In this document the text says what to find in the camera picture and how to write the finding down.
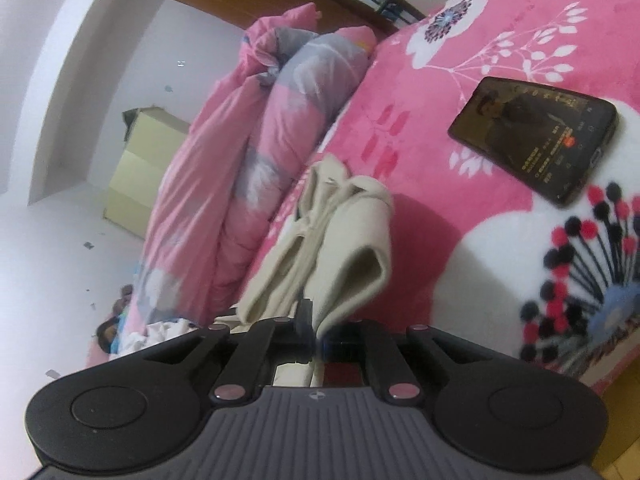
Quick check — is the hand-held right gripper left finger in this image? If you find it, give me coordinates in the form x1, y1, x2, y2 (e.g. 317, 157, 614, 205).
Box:
132, 300, 316, 403

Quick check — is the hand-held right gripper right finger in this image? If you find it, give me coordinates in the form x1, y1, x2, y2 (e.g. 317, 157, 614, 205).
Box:
317, 320, 496, 405

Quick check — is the beige zip jacket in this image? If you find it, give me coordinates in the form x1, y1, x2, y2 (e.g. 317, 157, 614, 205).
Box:
235, 155, 396, 387

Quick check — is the black smartphone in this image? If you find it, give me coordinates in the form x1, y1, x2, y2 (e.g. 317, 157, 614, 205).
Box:
447, 76, 619, 208

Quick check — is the pink floral quilt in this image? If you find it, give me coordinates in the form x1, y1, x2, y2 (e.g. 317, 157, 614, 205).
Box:
122, 2, 377, 342

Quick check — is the pile of white clothes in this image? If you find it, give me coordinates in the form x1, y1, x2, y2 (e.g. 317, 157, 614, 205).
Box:
122, 317, 202, 357

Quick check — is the pale yellow wardrobe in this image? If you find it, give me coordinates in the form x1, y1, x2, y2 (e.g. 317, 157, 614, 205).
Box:
104, 106, 192, 239

